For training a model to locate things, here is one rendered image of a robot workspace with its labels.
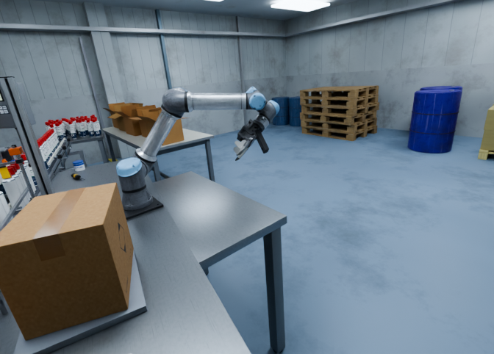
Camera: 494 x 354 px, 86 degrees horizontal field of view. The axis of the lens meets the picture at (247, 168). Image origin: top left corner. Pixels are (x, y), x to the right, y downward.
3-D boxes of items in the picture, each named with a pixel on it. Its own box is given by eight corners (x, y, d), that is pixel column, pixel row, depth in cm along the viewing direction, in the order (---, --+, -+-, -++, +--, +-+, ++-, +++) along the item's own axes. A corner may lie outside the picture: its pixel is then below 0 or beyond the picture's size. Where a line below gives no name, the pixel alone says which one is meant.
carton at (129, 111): (118, 134, 370) (112, 107, 357) (149, 128, 397) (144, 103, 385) (129, 138, 338) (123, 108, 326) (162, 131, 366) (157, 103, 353)
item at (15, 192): (15, 208, 135) (-1, 170, 128) (27, 206, 137) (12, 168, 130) (12, 212, 131) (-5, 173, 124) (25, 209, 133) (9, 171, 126)
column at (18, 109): (51, 214, 137) (1, 77, 115) (61, 211, 139) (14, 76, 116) (50, 218, 133) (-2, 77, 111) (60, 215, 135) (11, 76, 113)
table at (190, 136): (112, 172, 462) (100, 128, 436) (156, 161, 508) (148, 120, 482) (162, 217, 298) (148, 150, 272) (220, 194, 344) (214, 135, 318)
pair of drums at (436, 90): (469, 139, 492) (480, 84, 460) (444, 156, 416) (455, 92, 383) (420, 134, 552) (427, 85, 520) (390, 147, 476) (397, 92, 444)
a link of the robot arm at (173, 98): (154, 89, 116) (267, 89, 117) (161, 88, 126) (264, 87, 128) (157, 116, 119) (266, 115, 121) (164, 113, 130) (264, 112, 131)
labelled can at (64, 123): (52, 135, 345) (47, 120, 338) (101, 128, 369) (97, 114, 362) (46, 142, 306) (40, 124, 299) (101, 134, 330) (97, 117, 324)
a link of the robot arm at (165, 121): (119, 173, 139) (170, 82, 125) (130, 164, 153) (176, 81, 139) (140, 185, 142) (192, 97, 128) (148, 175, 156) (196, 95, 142)
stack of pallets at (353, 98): (298, 134, 640) (298, 90, 607) (324, 126, 697) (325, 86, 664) (352, 142, 533) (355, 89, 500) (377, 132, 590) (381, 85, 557)
